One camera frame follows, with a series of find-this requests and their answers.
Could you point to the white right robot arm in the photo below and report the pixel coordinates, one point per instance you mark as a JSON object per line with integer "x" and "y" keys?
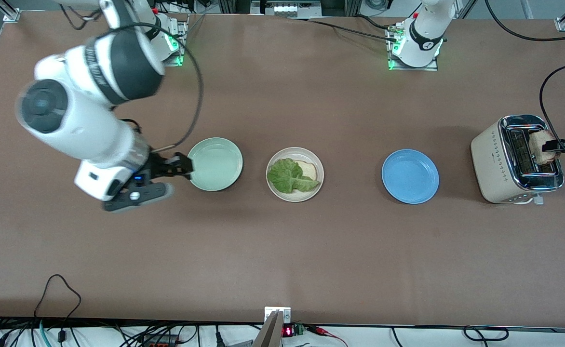
{"x": 85, "y": 130}

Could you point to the silver mounting bracket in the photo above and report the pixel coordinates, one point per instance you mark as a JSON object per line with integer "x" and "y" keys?
{"x": 286, "y": 315}

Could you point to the blue plate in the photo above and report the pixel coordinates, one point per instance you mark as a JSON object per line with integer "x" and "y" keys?
{"x": 410, "y": 176}

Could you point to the beige chrome toaster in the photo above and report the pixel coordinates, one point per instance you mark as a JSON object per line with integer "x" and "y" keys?
{"x": 492, "y": 164}

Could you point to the grey metal bar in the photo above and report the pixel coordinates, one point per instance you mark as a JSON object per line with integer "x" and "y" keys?
{"x": 269, "y": 335}

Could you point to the toasted bread slice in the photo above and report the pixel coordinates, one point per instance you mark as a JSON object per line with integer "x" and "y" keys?
{"x": 310, "y": 169}
{"x": 539, "y": 144}

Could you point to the red LED display module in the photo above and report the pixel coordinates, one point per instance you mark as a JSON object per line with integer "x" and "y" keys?
{"x": 288, "y": 331}

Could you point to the green lettuce leaf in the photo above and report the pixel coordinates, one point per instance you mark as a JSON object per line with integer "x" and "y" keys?
{"x": 285, "y": 176}

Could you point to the mint green plate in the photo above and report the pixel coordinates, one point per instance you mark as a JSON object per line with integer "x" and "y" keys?
{"x": 215, "y": 166}

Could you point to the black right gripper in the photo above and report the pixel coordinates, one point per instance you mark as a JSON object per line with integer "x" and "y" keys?
{"x": 158, "y": 165}

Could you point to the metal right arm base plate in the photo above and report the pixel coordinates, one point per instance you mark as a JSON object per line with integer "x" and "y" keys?
{"x": 159, "y": 64}

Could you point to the grey control box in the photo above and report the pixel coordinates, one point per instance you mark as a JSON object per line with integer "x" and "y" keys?
{"x": 285, "y": 8}

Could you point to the beige plate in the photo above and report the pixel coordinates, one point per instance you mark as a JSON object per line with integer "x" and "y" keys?
{"x": 306, "y": 155}

